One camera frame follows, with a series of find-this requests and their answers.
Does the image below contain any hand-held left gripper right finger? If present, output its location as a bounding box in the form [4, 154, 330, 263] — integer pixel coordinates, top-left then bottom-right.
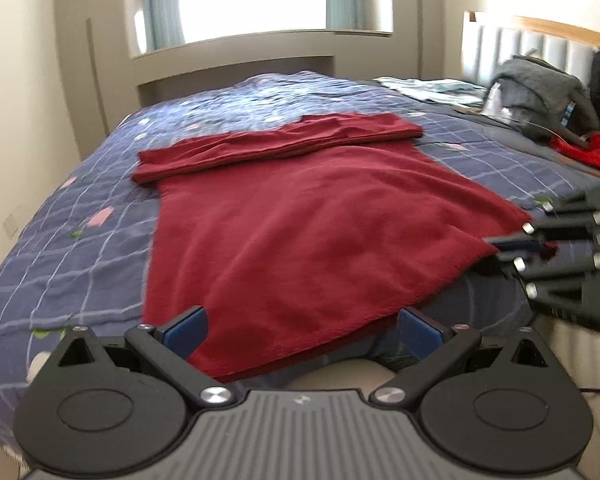
[370, 307, 561, 406]

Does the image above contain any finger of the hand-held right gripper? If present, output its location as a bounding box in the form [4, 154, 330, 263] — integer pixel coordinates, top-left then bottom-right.
[485, 235, 600, 313]
[522, 192, 600, 248]

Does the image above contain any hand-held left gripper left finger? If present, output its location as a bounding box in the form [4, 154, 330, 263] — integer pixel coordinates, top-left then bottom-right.
[45, 306, 236, 408]

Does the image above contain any red long-sleeved sweater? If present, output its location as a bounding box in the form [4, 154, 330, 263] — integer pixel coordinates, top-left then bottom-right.
[131, 113, 536, 381]

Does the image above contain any red cloth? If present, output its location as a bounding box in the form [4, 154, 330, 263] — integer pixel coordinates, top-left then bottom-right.
[550, 131, 600, 177]

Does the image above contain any clear plastic bag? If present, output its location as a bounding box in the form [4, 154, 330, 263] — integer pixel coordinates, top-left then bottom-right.
[482, 82, 513, 118]

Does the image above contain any grey garment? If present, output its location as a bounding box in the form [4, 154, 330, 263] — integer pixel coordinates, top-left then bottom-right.
[490, 55, 600, 141]

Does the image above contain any blue checked quilt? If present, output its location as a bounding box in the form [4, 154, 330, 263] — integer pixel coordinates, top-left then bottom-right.
[0, 71, 600, 441]

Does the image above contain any grey padded headboard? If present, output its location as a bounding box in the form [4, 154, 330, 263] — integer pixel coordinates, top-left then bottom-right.
[462, 10, 600, 86]

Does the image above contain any light blue cloth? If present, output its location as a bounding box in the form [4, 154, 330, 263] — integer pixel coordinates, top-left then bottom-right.
[372, 76, 488, 106]

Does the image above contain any tall beige wardrobe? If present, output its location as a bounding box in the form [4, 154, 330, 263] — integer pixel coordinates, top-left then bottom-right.
[390, 0, 466, 83]
[55, 0, 146, 161]

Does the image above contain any beige window cabinet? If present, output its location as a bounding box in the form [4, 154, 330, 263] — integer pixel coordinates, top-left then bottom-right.
[127, 27, 396, 108]

